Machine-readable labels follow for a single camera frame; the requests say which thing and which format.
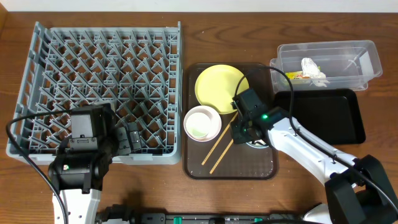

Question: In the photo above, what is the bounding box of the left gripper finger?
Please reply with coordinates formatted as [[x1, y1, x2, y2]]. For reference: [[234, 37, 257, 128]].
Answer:
[[116, 128, 131, 156], [127, 122, 142, 152]]

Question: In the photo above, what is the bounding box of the light blue bowl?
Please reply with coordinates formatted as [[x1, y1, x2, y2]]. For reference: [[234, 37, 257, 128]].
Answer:
[[246, 140, 269, 149]]

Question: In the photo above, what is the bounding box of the white bowl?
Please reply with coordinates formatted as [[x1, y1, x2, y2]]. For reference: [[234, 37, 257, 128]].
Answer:
[[183, 106, 222, 142]]

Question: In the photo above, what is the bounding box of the yellow green snack wrapper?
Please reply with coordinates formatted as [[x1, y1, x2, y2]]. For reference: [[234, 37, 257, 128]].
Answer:
[[286, 71, 319, 79]]

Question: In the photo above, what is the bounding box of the white tissue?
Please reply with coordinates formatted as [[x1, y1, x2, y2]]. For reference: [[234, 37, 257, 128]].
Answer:
[[301, 58, 329, 87]]

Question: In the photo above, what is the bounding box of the light green cup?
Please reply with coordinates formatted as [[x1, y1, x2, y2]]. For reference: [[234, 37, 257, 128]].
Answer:
[[186, 112, 211, 139]]

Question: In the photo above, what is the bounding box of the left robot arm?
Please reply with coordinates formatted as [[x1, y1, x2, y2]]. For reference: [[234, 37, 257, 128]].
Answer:
[[49, 101, 141, 223]]

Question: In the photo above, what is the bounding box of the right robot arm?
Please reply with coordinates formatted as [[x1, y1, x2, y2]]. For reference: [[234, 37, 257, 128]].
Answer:
[[231, 106, 397, 223]]

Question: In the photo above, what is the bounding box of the grey plastic dishwasher rack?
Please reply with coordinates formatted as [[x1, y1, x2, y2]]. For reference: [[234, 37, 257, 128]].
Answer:
[[6, 23, 183, 166]]

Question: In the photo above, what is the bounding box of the black waste tray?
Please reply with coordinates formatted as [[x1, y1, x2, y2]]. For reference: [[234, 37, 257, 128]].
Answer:
[[293, 89, 366, 145]]

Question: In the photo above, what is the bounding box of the upper wooden chopstick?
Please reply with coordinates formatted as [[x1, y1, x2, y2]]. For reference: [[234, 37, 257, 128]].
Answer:
[[201, 112, 238, 165]]

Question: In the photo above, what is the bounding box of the wooden chopstick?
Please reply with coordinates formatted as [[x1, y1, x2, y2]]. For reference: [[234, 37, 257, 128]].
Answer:
[[201, 112, 238, 165], [210, 140, 234, 174]]

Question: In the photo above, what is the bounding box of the lower wooden chopstick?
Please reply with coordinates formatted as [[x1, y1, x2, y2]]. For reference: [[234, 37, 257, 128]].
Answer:
[[210, 140, 234, 174]]

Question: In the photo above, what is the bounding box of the dark brown serving tray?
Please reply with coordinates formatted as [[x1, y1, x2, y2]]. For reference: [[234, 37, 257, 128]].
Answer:
[[182, 63, 279, 180]]

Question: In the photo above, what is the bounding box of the yellow round plate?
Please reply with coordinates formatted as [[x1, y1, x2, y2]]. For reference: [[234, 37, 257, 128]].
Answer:
[[195, 65, 244, 114]]

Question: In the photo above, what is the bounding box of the clear plastic bin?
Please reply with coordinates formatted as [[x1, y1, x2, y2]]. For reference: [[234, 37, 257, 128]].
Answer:
[[270, 40, 382, 91]]

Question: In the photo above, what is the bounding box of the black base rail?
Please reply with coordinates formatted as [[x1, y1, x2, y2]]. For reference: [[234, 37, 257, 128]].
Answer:
[[94, 205, 306, 224]]

